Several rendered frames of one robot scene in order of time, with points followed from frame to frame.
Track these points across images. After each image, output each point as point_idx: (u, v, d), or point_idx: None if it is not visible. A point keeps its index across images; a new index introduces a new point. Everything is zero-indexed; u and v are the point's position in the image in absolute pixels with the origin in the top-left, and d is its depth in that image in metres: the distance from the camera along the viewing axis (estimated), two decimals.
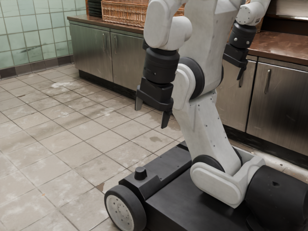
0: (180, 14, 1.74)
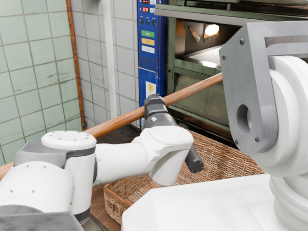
0: None
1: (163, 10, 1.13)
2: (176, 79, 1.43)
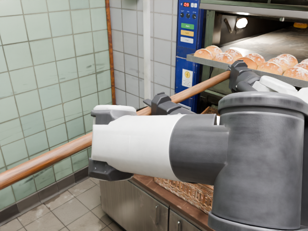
0: None
1: (209, 4, 1.32)
2: (211, 67, 1.61)
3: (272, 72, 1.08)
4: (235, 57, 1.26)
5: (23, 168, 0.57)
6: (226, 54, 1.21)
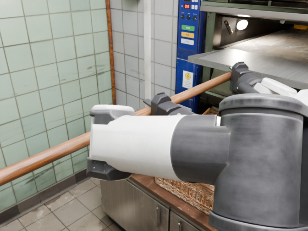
0: None
1: (209, 7, 1.32)
2: (212, 68, 1.62)
3: None
4: None
5: (22, 165, 0.57)
6: None
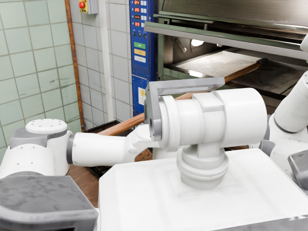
0: None
1: (151, 27, 1.30)
2: None
3: None
4: None
5: None
6: None
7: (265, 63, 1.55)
